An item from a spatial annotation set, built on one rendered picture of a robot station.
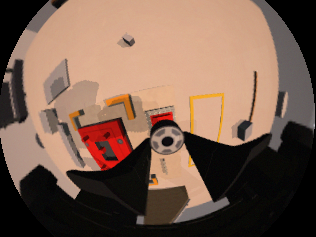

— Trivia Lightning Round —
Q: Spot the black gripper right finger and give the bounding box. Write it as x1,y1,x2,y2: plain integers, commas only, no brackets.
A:
183,131,272,203

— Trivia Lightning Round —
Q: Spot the black and grey wheel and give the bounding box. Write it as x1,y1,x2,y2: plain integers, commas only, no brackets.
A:
149,121,185,155

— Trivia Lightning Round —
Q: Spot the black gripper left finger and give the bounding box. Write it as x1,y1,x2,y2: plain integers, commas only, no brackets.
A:
66,138,153,218

